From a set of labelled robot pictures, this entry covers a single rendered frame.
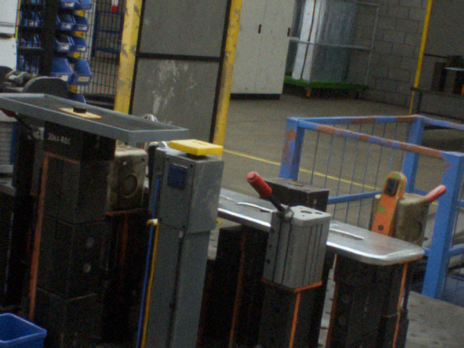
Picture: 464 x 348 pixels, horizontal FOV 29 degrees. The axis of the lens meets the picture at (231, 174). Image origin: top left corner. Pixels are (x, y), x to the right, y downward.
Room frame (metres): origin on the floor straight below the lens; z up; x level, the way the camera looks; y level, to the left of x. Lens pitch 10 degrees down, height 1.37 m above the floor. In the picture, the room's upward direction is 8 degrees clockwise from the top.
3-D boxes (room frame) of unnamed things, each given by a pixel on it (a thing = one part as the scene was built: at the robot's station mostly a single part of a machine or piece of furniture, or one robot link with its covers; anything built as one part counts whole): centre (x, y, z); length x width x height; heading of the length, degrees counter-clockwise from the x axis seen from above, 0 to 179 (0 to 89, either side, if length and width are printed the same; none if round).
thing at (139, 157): (1.73, 0.21, 0.89); 0.13 x 0.11 x 0.38; 143
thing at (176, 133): (1.54, 0.27, 1.16); 0.37 x 0.14 x 0.02; 53
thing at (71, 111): (1.53, 0.27, 1.17); 0.08 x 0.04 x 0.01; 43
